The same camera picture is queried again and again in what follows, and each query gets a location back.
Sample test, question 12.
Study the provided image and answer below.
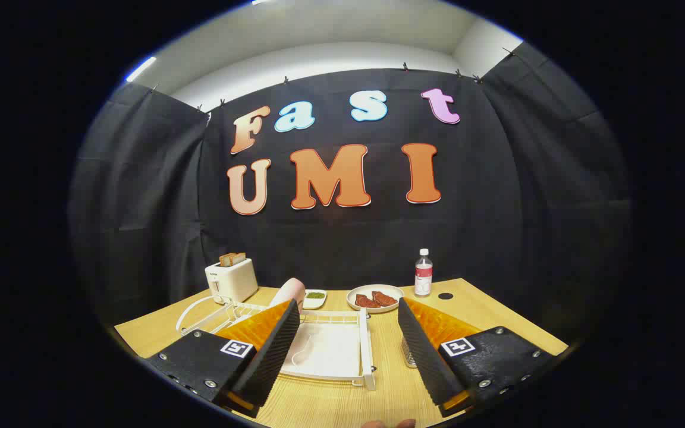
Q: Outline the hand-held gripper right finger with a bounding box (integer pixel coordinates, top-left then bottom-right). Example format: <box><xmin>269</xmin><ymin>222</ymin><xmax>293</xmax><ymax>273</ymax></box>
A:
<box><xmin>398</xmin><ymin>297</ymin><xmax>557</xmax><ymax>417</ymax></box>

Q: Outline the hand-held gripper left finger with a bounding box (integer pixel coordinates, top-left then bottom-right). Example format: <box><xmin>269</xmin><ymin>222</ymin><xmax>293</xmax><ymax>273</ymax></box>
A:
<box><xmin>145</xmin><ymin>299</ymin><xmax>300</xmax><ymax>418</ymax></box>

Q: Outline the white wire dish rack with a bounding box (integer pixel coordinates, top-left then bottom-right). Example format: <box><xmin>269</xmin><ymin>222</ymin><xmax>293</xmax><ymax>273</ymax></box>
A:
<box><xmin>176</xmin><ymin>295</ymin><xmax>376</xmax><ymax>391</ymax></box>

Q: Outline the pink plate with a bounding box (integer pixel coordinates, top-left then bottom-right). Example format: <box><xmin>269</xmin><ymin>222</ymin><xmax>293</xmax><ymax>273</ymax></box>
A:
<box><xmin>268</xmin><ymin>278</ymin><xmax>306</xmax><ymax>313</ymax></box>

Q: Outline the white plate with meat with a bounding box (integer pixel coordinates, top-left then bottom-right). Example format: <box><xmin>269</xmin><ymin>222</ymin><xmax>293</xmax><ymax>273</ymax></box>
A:
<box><xmin>347</xmin><ymin>284</ymin><xmax>405</xmax><ymax>313</ymax></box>

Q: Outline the clear red label water bottle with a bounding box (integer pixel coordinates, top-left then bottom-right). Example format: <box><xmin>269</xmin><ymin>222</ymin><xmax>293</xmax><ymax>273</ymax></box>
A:
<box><xmin>414</xmin><ymin>248</ymin><xmax>433</xmax><ymax>297</ymax></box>

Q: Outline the white toaster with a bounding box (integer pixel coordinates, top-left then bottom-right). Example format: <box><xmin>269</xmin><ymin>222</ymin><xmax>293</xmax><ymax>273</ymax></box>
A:
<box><xmin>205</xmin><ymin>257</ymin><xmax>259</xmax><ymax>304</ymax></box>

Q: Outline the black backdrop cloth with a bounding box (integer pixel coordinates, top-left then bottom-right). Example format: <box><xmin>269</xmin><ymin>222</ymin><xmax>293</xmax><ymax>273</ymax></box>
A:
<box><xmin>69</xmin><ymin>43</ymin><xmax>631</xmax><ymax>333</ymax></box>

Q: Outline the ceiling light strip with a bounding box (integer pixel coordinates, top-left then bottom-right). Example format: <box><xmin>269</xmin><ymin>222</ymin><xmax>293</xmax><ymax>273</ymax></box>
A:
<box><xmin>125</xmin><ymin>56</ymin><xmax>158</xmax><ymax>83</ymax></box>

